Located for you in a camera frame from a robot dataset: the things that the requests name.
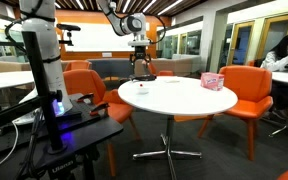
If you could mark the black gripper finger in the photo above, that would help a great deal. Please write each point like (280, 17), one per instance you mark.
(147, 69)
(132, 68)

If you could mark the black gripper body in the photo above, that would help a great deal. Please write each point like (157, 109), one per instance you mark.
(140, 54)

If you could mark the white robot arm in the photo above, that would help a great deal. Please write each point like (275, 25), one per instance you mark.
(38, 16)

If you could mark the distant orange chair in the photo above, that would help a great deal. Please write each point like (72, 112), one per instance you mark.
(153, 71)

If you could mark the orange black clamp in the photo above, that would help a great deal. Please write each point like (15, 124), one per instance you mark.
(98, 108)
(87, 96)

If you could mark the orange armchair near robot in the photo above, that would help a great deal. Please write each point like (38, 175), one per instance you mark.
(86, 81)

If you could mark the pink tissue box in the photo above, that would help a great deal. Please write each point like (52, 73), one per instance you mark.
(212, 81)

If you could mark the orange armchair by tissue box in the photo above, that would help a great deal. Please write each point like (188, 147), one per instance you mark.
(245, 95)

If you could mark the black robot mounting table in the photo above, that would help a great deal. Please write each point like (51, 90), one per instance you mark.
(80, 134)

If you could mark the white table at left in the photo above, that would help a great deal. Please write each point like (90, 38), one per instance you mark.
(15, 78)

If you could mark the woman in white sweater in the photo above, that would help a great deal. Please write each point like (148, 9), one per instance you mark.
(276, 59)

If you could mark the black camera on tripod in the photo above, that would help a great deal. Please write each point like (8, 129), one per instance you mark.
(68, 28)

